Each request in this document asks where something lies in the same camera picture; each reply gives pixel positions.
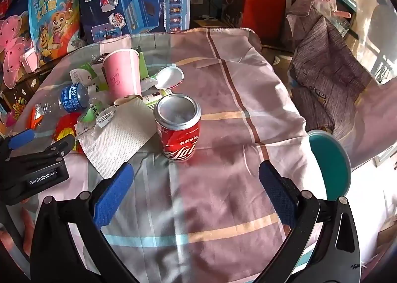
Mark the brown cardboard box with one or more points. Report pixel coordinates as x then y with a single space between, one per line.
279 69

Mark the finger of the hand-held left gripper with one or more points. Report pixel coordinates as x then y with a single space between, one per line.
21 138
62 144

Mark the green plastic cup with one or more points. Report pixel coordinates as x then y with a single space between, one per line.
88 114

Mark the orange plastic wrapper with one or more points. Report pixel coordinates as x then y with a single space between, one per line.
34 120

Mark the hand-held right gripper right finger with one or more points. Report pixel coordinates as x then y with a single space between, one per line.
276 193

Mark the blue toy box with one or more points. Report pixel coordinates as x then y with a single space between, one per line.
130 1

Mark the small pink gift box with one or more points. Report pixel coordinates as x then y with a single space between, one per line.
29 59

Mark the red soda can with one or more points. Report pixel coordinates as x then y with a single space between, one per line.
178 140

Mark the pink butterfly wings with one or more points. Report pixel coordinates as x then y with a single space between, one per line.
12 50

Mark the red orange wrapper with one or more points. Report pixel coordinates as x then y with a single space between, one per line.
63 129

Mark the white paper towel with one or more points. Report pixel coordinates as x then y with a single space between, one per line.
114 137

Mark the cartoon snack bag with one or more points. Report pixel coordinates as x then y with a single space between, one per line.
52 22

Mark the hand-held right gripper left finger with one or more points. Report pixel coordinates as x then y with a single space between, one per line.
113 196

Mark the pink plaid tablecloth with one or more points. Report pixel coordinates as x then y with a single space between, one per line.
217 177

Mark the small white green box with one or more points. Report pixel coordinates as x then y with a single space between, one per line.
153 98

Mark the white round plastic lid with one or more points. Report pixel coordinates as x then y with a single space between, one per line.
169 76

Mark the teal trash bin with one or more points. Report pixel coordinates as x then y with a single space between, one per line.
328 162

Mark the clear bottle with blue label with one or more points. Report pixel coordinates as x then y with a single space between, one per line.
73 97

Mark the pink paper cup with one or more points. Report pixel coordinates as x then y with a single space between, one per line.
121 75

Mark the person's left hand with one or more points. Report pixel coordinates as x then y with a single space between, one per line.
27 224

